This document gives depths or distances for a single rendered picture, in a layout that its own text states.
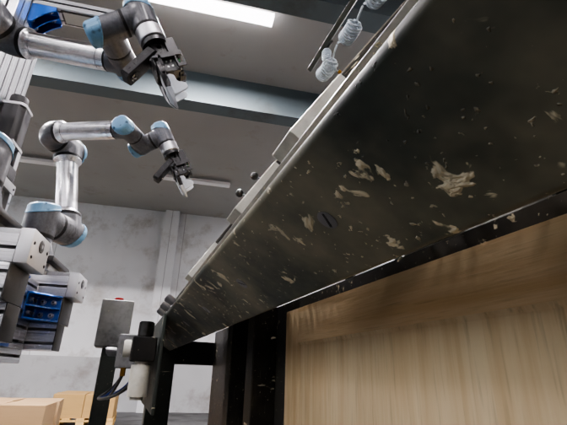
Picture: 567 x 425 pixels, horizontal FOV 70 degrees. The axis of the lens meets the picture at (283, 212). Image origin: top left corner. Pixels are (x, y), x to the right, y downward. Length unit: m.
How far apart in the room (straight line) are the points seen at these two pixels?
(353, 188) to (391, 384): 0.37
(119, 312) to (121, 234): 7.28
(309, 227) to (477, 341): 0.23
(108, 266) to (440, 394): 8.51
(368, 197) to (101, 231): 8.87
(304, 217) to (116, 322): 1.48
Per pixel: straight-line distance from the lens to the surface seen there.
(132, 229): 9.02
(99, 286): 8.80
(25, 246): 1.19
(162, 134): 1.84
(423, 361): 0.54
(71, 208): 1.92
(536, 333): 0.43
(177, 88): 1.14
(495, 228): 0.49
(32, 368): 8.85
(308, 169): 0.28
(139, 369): 1.15
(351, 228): 0.31
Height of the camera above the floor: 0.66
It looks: 22 degrees up
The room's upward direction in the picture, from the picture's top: 2 degrees clockwise
